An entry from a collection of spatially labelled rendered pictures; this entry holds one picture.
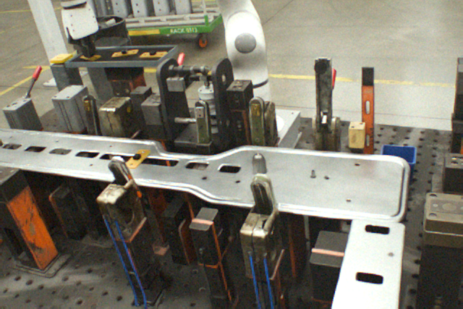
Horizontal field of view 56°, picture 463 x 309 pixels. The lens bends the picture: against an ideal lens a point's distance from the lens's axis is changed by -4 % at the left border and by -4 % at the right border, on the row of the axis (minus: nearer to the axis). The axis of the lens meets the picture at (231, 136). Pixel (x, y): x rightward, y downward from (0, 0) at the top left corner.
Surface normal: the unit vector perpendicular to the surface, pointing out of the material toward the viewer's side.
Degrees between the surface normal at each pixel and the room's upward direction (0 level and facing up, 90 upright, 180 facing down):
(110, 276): 0
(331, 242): 0
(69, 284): 0
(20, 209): 90
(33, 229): 90
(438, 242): 89
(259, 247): 90
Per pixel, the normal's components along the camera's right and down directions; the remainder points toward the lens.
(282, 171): -0.14, -0.86
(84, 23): 0.74, 0.30
